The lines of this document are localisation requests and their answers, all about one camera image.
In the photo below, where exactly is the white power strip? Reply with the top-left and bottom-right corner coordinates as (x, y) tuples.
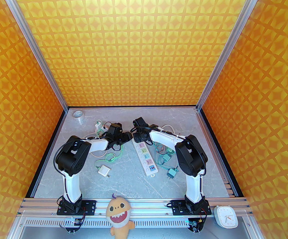
(133, 140), (157, 178)

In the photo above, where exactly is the small white socket adapter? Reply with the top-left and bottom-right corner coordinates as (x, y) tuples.
(95, 120), (109, 134)

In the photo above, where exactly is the white square charger plug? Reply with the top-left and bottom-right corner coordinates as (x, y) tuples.
(98, 166), (111, 178)

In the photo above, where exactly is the clear tape roll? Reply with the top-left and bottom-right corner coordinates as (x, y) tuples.
(73, 111), (86, 125)

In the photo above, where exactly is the black table edge trim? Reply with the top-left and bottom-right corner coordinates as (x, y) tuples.
(25, 109), (68, 198)
(198, 108), (246, 198)

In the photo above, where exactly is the orange shark plush toy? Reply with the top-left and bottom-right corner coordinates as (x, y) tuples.
(106, 193), (135, 239)

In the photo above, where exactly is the small electronics board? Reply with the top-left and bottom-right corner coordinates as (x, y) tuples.
(65, 218), (84, 233)
(187, 218), (204, 233)

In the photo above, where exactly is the white square clock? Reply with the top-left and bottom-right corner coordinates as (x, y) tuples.
(214, 205), (238, 228)

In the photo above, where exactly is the green braided cable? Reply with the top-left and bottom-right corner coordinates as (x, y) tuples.
(153, 143), (170, 159)
(158, 155), (177, 171)
(95, 143), (123, 170)

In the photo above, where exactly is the white power strip cord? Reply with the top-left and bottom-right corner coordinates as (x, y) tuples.
(158, 124), (175, 135)

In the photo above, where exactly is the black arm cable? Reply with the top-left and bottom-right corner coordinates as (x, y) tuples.
(54, 143), (68, 175)

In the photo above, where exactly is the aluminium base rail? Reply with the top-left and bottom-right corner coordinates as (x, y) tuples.
(18, 198), (253, 217)

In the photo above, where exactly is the slotted metal cable tray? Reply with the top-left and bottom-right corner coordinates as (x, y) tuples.
(9, 216), (259, 239)

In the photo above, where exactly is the aluminium frame post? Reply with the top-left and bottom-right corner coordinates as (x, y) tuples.
(0, 0), (69, 112)
(196, 0), (266, 112)

